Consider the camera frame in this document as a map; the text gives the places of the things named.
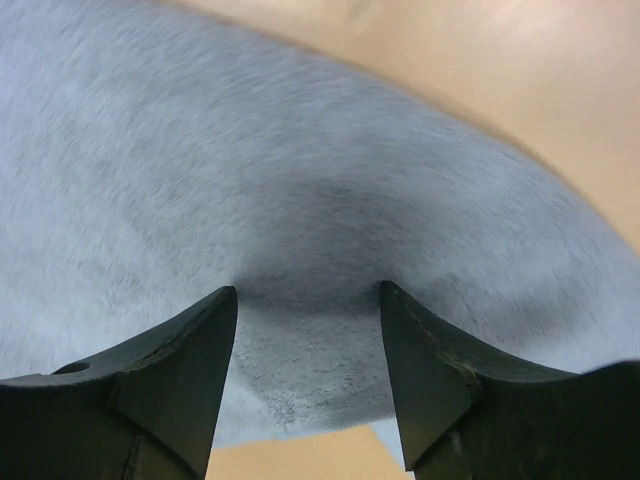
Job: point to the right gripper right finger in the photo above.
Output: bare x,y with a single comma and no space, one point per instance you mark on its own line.
467,410

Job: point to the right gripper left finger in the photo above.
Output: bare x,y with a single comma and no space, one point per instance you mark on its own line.
146,408

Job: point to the light grey cloth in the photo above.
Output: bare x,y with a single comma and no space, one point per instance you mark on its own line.
150,156

